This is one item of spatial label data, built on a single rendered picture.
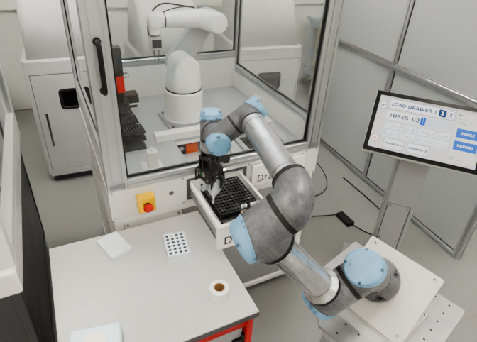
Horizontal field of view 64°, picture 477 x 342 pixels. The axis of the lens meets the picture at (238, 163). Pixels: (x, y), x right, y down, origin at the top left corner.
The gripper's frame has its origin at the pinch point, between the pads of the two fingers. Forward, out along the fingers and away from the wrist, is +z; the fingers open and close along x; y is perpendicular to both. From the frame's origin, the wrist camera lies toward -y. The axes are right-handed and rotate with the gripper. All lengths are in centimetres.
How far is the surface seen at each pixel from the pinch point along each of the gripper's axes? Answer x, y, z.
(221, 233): 10.3, 10.5, 8.4
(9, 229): -47, 54, 2
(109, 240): -31.3, 27.5, 20.0
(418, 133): 60, -85, -7
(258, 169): 1.4, -34.4, 7.8
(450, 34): 57, -180, -35
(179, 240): -7.3, 13.7, 18.5
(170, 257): -4.6, 22.1, 18.7
